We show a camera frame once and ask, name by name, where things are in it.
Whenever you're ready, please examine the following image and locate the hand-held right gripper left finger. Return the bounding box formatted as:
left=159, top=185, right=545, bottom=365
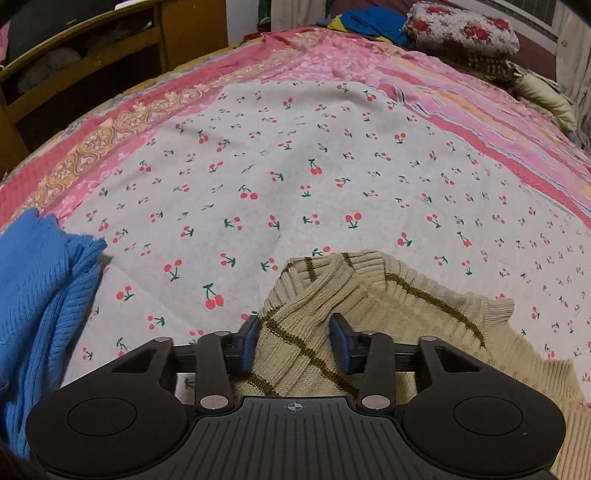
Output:
left=111, top=314, right=262, bottom=412

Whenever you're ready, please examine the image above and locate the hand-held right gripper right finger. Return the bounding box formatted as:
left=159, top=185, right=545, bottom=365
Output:
left=329, top=312, right=483, bottom=411

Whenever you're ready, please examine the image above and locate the beige striped knit sweater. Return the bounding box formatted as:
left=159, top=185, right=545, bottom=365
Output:
left=230, top=249, right=591, bottom=480

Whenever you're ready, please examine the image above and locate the blue knit sweater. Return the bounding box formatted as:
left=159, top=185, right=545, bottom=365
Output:
left=0, top=208, right=108, bottom=460

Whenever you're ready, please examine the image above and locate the cherry print blanket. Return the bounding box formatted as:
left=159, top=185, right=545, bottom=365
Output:
left=60, top=79, right=591, bottom=398

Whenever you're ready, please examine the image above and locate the blue and yellow cloth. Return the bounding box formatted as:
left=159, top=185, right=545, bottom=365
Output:
left=328, top=7, right=411, bottom=47

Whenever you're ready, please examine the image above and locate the cream pillow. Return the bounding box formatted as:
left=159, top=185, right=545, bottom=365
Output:
left=510, top=65, right=578, bottom=132

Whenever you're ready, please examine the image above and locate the cream curtain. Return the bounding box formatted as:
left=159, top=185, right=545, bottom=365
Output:
left=556, top=4, right=591, bottom=153
left=272, top=0, right=329, bottom=27

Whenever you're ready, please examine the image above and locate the red floral folded quilt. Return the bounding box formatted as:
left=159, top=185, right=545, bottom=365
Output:
left=402, top=2, right=522, bottom=75

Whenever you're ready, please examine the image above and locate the maroon window seat cushion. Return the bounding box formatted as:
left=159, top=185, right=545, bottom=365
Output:
left=512, top=28, right=561, bottom=86

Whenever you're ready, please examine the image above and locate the black monitor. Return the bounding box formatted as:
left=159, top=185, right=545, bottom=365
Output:
left=7, top=4, right=116, bottom=61

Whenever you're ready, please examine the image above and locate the window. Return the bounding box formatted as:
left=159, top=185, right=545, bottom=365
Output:
left=503, top=0, right=571, bottom=29

